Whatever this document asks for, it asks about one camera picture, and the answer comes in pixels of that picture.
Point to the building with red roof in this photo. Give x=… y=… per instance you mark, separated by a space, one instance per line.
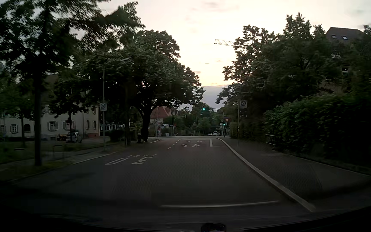
x=160 y=113

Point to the traffic light with triangular sign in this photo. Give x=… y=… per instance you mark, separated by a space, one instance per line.
x=225 y=121

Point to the large broad tree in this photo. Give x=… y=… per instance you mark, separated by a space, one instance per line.
x=153 y=77

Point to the grey asphalt road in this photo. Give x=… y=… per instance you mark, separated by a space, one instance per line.
x=185 y=174

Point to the road markings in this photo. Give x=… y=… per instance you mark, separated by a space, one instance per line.
x=118 y=160

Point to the construction crane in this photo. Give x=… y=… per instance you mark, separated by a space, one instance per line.
x=224 y=42

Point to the metal railing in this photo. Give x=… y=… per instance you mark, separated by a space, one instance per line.
x=271 y=139

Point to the car's own bonnet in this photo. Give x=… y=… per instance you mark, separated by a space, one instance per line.
x=185 y=222

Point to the large dark trees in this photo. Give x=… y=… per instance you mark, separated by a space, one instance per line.
x=285 y=67

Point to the parked car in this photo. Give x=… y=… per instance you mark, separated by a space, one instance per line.
x=73 y=137

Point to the grey pavement with grass verge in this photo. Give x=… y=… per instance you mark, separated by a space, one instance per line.
x=60 y=159

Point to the white building with shutters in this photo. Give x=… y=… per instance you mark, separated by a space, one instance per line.
x=52 y=124

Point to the green hedge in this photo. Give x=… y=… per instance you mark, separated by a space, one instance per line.
x=327 y=125

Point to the large tree with dark trunk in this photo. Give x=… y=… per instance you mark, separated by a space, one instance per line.
x=37 y=96

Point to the row of small trees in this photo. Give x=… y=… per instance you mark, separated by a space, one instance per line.
x=8 y=100

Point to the building with dark roof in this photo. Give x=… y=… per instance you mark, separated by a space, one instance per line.
x=345 y=35

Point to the grass field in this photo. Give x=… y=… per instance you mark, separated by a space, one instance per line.
x=8 y=151

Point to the round road sign on post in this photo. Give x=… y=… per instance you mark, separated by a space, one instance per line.
x=242 y=104

